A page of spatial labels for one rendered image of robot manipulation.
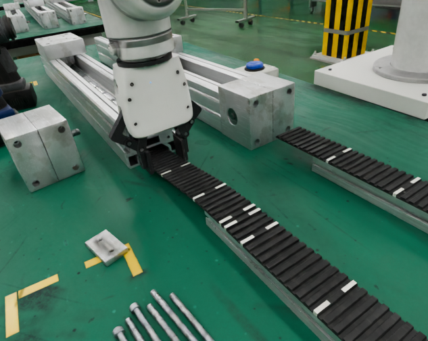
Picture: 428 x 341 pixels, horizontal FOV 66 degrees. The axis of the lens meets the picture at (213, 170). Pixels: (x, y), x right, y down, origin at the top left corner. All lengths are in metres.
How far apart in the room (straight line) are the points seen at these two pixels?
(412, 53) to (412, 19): 0.06
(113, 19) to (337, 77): 0.54
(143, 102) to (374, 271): 0.34
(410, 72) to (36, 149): 0.73
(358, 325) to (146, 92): 0.35
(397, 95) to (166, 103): 0.45
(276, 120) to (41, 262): 0.41
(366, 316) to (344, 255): 0.10
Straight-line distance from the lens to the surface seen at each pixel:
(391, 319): 0.32
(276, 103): 0.58
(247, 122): 0.56
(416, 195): 0.45
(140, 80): 0.46
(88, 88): 0.75
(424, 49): 0.82
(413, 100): 0.73
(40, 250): 0.48
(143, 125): 0.47
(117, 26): 0.44
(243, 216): 0.38
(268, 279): 0.35
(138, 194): 0.51
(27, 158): 0.58
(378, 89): 0.76
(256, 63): 0.80
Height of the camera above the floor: 1.07
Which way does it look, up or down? 33 degrees down
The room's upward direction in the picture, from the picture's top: 6 degrees counter-clockwise
